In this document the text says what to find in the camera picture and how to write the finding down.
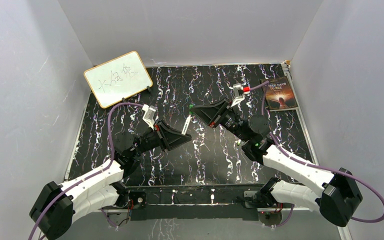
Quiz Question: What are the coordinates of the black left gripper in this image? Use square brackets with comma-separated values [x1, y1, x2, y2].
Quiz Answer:
[131, 119, 192, 157]

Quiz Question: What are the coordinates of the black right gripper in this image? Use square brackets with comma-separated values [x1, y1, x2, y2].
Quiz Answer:
[190, 97, 250, 143]

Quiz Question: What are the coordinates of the white pen red tip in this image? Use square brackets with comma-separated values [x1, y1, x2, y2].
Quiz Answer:
[181, 114, 192, 135]

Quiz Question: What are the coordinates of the green pen cap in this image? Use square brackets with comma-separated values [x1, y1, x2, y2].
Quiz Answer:
[189, 104, 194, 116]

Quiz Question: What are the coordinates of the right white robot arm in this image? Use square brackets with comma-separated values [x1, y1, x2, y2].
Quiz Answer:
[190, 99, 363, 227]

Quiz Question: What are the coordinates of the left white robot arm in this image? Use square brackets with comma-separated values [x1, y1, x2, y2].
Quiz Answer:
[29, 120, 192, 240]

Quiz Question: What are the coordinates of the dark paperback book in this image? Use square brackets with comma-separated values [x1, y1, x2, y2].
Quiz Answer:
[262, 76, 299, 111]

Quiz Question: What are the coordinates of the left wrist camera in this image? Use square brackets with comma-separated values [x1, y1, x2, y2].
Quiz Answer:
[142, 104, 157, 129]

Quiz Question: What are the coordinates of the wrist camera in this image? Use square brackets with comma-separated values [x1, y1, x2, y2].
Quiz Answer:
[230, 83, 250, 108]
[142, 104, 157, 129]

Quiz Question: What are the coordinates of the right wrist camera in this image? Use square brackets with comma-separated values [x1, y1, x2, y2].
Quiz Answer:
[230, 83, 250, 108]

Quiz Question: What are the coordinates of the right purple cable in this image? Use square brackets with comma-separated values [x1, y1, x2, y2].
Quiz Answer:
[248, 80, 384, 229]

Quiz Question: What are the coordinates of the purple cable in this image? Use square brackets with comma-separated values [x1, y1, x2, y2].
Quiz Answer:
[27, 101, 147, 240]
[248, 80, 384, 229]

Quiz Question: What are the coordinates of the small whiteboard wooden frame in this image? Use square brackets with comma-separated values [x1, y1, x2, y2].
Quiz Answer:
[83, 51, 153, 109]

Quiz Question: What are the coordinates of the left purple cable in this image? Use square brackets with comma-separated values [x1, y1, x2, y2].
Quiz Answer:
[27, 101, 147, 240]

